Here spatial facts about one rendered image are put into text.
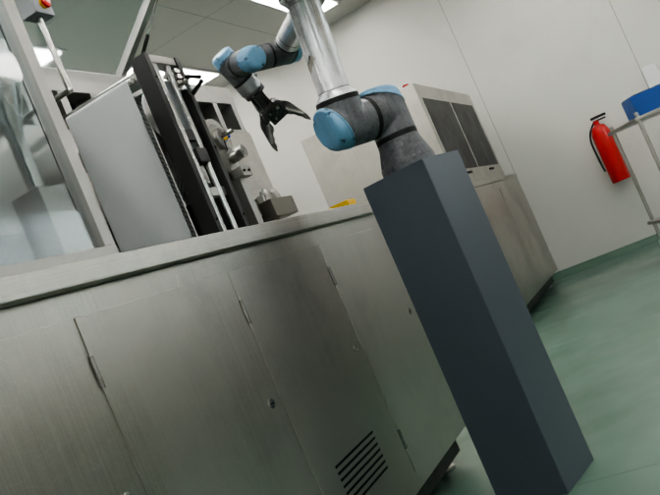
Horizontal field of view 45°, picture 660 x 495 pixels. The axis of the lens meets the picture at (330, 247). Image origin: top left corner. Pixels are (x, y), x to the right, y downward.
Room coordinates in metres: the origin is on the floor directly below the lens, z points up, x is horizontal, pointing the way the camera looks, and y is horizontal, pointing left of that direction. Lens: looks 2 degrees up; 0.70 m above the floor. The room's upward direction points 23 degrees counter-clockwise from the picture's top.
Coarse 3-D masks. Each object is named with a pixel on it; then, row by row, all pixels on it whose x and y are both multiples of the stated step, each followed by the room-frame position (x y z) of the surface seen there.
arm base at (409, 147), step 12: (396, 132) 2.08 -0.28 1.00; (408, 132) 2.08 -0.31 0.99; (384, 144) 2.10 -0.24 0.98; (396, 144) 2.08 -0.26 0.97; (408, 144) 2.08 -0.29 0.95; (420, 144) 2.08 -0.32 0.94; (384, 156) 2.10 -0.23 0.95; (396, 156) 2.07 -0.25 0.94; (408, 156) 2.06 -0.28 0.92; (420, 156) 2.06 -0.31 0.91; (384, 168) 2.10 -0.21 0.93; (396, 168) 2.07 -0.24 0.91
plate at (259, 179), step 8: (72, 136) 2.40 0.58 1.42; (232, 136) 3.29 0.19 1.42; (240, 136) 3.35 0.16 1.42; (248, 136) 3.42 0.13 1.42; (248, 144) 3.39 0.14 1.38; (248, 152) 3.36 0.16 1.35; (256, 152) 3.42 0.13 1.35; (248, 160) 3.33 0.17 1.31; (256, 160) 3.40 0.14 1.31; (256, 168) 3.37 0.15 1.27; (264, 168) 3.43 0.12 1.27; (88, 176) 2.40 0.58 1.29; (256, 176) 3.34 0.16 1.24; (264, 176) 3.40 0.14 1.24; (248, 184) 3.26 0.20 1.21; (256, 184) 3.32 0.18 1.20; (264, 184) 3.38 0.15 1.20; (256, 192) 3.29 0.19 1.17; (256, 200) 3.31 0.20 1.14; (104, 216) 2.39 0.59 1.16
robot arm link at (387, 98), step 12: (384, 84) 2.08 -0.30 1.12; (360, 96) 2.10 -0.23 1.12; (372, 96) 2.08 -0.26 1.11; (384, 96) 2.08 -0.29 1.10; (396, 96) 2.09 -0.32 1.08; (384, 108) 2.06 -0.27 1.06; (396, 108) 2.08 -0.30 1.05; (384, 120) 2.06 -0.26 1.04; (396, 120) 2.08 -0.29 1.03; (408, 120) 2.09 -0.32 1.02; (384, 132) 2.08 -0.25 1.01
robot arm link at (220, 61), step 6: (228, 48) 2.39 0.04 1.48; (222, 54) 2.38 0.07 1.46; (228, 54) 2.38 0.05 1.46; (216, 60) 2.39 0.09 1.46; (222, 60) 2.38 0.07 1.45; (216, 66) 2.40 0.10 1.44; (222, 66) 2.39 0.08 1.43; (222, 72) 2.41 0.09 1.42; (228, 72) 2.39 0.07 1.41; (228, 78) 2.42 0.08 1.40; (234, 78) 2.41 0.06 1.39; (240, 78) 2.41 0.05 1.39; (246, 78) 2.42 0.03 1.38; (234, 84) 2.43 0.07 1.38; (240, 84) 2.42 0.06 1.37
